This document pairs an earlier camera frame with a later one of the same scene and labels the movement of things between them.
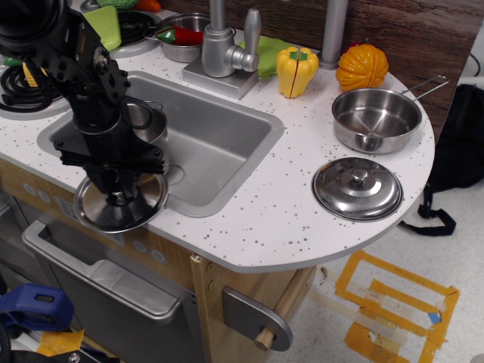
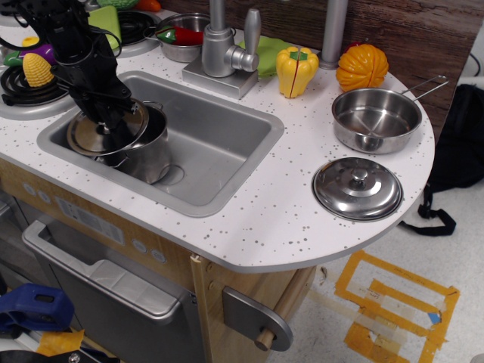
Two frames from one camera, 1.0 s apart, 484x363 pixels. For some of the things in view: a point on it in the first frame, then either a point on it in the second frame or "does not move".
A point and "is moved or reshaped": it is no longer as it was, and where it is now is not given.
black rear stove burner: x=135 y=26 does not move
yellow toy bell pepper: x=296 y=68 does not move
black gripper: x=114 y=158 → x=85 y=63
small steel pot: x=176 y=53 does not move
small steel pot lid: x=94 y=209 is moved or reshaped
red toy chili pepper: x=176 y=35 does not move
